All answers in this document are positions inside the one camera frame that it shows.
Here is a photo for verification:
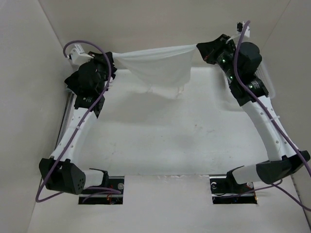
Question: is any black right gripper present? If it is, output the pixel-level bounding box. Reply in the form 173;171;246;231
197;34;239;81

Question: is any white tank top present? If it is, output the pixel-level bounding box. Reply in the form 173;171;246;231
112;44;197;98

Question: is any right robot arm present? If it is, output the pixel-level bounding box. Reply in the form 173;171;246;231
196;34;311;192

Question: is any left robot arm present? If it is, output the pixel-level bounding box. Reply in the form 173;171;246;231
39;51;117;195

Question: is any white plastic laundry basket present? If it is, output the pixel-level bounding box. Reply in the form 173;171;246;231
255;60;276;99

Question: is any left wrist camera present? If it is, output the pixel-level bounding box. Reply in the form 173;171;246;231
69;44;93;66

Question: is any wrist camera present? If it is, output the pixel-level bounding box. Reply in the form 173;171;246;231
235;21;251;39
69;44;93;66

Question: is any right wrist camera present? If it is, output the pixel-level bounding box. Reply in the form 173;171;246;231
235;21;251;39

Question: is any aluminium rail left side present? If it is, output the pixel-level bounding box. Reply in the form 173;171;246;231
55;92;74;147

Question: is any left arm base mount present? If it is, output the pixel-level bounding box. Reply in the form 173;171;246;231
78;176;125;205

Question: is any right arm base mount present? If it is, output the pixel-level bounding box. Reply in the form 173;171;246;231
209;175;257;204

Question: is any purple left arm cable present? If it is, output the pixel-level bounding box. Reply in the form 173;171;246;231
35;40;122;203

